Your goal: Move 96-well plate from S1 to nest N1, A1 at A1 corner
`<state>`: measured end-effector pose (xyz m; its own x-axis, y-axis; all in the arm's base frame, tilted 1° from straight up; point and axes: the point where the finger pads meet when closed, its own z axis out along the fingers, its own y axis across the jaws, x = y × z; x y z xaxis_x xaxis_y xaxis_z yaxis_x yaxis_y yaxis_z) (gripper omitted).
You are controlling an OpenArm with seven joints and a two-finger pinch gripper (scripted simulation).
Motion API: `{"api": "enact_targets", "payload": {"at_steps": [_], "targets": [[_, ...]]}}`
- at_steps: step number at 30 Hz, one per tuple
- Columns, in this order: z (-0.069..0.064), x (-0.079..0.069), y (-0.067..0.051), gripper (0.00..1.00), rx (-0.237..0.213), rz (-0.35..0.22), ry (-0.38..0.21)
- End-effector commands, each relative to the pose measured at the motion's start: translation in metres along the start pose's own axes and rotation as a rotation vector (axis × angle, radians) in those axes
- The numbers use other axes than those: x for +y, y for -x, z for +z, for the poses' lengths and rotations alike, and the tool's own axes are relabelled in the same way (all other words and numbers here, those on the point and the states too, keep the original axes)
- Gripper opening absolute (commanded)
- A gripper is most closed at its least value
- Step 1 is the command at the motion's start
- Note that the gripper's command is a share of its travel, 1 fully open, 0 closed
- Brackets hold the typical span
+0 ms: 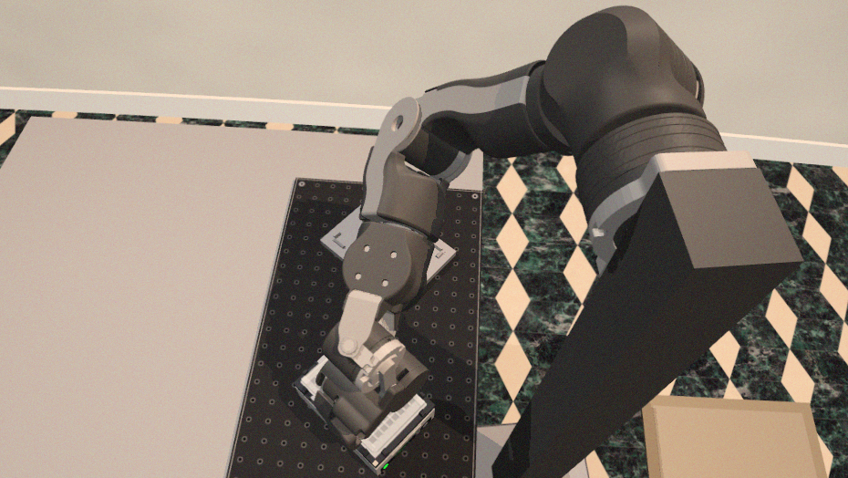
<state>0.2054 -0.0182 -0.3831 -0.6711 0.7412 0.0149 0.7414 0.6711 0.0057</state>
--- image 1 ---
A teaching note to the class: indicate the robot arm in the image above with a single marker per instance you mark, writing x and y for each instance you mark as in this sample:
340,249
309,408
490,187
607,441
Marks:
609,68

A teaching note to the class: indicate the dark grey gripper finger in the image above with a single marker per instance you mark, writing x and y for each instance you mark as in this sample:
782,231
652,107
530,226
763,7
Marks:
335,426

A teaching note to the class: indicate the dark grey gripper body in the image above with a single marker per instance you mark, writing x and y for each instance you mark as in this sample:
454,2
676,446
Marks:
362,413

